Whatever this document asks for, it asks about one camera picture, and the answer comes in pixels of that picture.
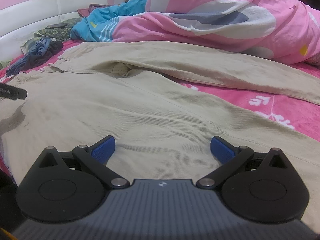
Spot beige khaki trousers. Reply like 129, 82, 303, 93
0, 40, 320, 233

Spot dark blue crumpled clothes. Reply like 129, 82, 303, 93
6, 37, 63, 76

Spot olive patterned pillow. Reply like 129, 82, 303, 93
21, 18, 82, 55

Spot pink floral bed sheet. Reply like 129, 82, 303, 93
0, 38, 320, 181

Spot pink white headboard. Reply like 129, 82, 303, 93
1, 0, 114, 61

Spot maroon garment by headboard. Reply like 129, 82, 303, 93
77, 4, 109, 17

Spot pink and blue quilt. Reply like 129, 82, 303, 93
71, 0, 319, 66

